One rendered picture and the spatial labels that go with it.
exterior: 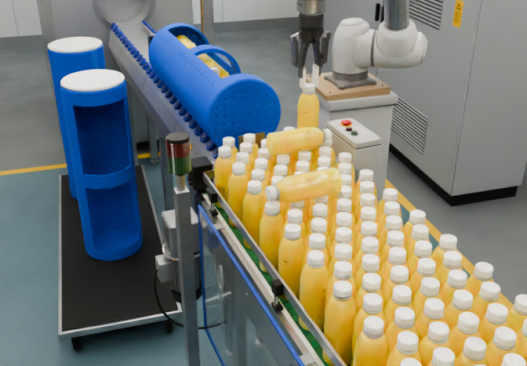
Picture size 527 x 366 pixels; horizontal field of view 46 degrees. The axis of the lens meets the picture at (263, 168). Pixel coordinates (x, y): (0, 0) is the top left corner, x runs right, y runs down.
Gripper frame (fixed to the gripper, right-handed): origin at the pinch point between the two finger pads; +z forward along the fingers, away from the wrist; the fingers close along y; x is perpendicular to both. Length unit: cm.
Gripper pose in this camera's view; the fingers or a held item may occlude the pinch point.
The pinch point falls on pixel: (309, 77)
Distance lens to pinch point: 197.3
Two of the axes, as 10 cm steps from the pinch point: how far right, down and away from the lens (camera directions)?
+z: 0.0, 8.9, 4.5
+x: 3.9, 4.2, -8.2
